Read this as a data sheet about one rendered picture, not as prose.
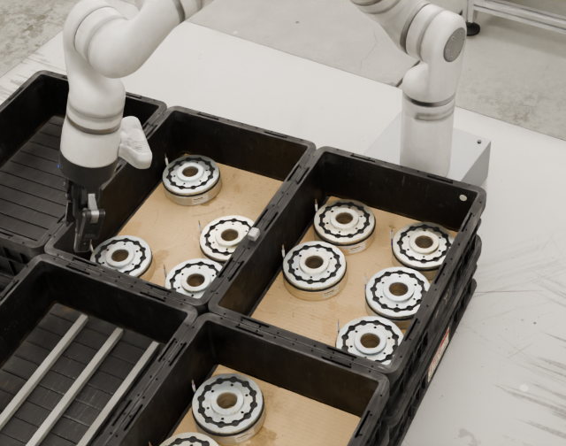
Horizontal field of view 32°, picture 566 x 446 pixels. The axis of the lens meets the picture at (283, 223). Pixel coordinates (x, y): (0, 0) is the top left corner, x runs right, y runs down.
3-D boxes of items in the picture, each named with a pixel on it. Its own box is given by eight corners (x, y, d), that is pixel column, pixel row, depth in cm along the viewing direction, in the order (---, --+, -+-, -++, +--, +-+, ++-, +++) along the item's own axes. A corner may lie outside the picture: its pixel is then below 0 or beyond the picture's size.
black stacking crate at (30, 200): (54, 117, 198) (40, 71, 190) (179, 153, 187) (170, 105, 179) (-79, 249, 174) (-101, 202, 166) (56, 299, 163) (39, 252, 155)
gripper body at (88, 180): (55, 125, 129) (49, 180, 135) (67, 167, 124) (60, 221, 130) (110, 124, 132) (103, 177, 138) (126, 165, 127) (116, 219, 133)
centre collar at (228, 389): (220, 383, 142) (219, 380, 142) (250, 394, 140) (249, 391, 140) (203, 410, 139) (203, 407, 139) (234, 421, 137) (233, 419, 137)
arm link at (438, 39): (476, 8, 158) (467, 95, 170) (428, -12, 163) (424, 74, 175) (440, 34, 153) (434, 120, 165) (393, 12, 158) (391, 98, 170)
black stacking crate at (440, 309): (324, 195, 176) (321, 146, 168) (484, 242, 165) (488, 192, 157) (214, 358, 152) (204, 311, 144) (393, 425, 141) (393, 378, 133)
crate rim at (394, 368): (321, 153, 169) (320, 142, 167) (489, 199, 158) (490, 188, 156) (204, 319, 145) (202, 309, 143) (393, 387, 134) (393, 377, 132)
